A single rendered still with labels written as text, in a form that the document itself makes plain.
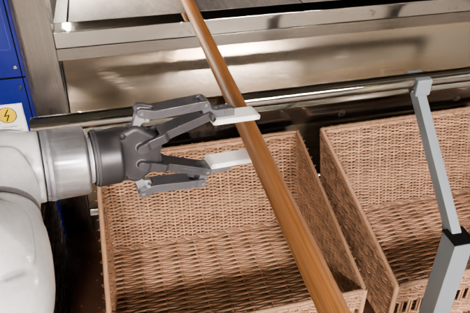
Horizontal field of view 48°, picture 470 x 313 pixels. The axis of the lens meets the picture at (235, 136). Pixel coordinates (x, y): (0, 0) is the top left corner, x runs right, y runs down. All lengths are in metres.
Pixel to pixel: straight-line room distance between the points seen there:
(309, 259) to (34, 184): 0.32
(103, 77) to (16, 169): 0.71
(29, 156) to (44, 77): 0.66
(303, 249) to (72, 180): 0.28
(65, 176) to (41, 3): 0.64
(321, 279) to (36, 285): 0.28
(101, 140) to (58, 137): 0.05
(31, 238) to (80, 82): 0.80
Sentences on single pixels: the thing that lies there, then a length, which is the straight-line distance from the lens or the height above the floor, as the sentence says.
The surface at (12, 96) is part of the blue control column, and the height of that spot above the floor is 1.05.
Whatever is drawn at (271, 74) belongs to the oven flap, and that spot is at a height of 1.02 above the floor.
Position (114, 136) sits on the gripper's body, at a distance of 0.67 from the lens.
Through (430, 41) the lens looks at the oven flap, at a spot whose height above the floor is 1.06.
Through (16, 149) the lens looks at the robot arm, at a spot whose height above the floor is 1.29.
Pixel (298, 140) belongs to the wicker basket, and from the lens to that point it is 1.43.
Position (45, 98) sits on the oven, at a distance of 1.33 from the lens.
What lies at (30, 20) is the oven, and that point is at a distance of 1.25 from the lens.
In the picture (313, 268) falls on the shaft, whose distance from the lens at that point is 0.57.
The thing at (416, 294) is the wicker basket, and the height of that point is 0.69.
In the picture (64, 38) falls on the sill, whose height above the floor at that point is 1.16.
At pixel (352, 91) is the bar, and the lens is 1.00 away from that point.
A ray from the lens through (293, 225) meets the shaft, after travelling 0.62.
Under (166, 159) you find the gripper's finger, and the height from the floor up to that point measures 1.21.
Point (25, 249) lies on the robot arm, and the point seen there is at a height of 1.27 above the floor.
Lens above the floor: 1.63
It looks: 34 degrees down
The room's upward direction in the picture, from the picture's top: straight up
